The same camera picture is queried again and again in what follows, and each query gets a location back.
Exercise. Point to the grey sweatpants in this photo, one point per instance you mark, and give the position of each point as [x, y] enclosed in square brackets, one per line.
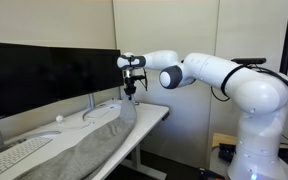
[90, 153]

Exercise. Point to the small white ball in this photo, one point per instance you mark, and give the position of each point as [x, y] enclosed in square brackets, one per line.
[59, 118]

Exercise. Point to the white keyboard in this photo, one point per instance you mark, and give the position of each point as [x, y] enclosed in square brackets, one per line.
[15, 154]

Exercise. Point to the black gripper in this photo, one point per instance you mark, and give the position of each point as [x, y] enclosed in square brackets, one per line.
[130, 88]

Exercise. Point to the right black monitor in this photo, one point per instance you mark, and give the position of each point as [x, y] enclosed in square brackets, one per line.
[26, 79]

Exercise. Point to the white desk leg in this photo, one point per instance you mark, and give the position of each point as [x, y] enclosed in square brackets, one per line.
[135, 164]

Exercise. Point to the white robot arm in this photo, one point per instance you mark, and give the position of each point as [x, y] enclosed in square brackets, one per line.
[262, 99]

